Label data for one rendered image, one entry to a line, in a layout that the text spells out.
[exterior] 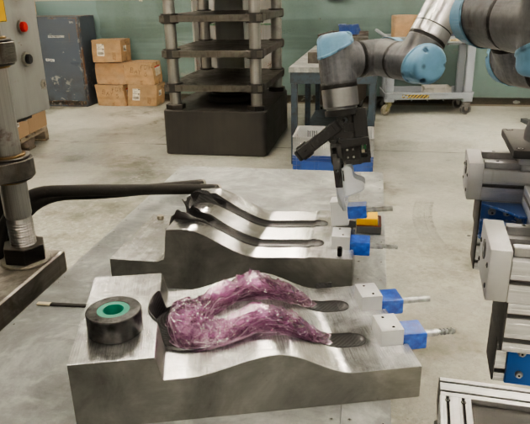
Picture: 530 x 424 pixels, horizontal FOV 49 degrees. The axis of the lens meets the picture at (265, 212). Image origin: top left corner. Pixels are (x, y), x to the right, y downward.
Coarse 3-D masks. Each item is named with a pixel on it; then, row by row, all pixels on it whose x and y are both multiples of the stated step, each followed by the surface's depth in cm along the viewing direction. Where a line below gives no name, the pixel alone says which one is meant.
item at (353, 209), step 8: (336, 200) 127; (336, 208) 126; (352, 208) 125; (360, 208) 125; (368, 208) 126; (376, 208) 126; (384, 208) 126; (392, 208) 125; (336, 216) 126; (344, 216) 126; (352, 216) 126; (360, 216) 125; (336, 224) 127; (344, 224) 126
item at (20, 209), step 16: (0, 32) 122; (0, 80) 123; (0, 96) 124; (0, 112) 125; (0, 128) 126; (16, 128) 128; (0, 144) 127; (16, 144) 129; (0, 192) 132; (16, 192) 131; (16, 208) 132; (16, 224) 134; (32, 224) 137; (16, 240) 135; (32, 240) 137; (16, 256) 135; (32, 256) 136; (48, 256) 140
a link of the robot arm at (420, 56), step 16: (432, 0) 110; (448, 0) 109; (432, 16) 110; (448, 16) 110; (416, 32) 111; (432, 32) 110; (448, 32) 111; (400, 48) 113; (416, 48) 109; (432, 48) 108; (384, 64) 117; (400, 64) 112; (416, 64) 108; (432, 64) 109; (400, 80) 117; (416, 80) 110; (432, 80) 110
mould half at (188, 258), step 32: (224, 192) 139; (160, 224) 140; (192, 224) 119; (128, 256) 123; (160, 256) 123; (192, 256) 118; (224, 256) 117; (256, 256) 116; (288, 256) 115; (320, 256) 114; (352, 256) 114; (192, 288) 121
